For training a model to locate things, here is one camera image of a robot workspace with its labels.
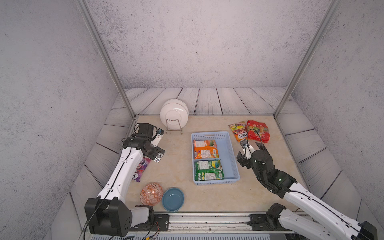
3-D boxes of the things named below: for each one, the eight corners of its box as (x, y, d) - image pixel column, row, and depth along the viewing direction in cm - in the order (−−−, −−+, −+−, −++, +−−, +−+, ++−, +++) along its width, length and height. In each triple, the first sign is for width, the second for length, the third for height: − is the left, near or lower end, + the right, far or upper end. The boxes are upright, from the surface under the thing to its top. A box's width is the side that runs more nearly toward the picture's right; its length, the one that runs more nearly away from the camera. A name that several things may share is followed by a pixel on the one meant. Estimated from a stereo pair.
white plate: (162, 132, 112) (157, 113, 98) (165, 117, 122) (161, 98, 108) (187, 131, 112) (186, 113, 98) (188, 117, 122) (187, 98, 108)
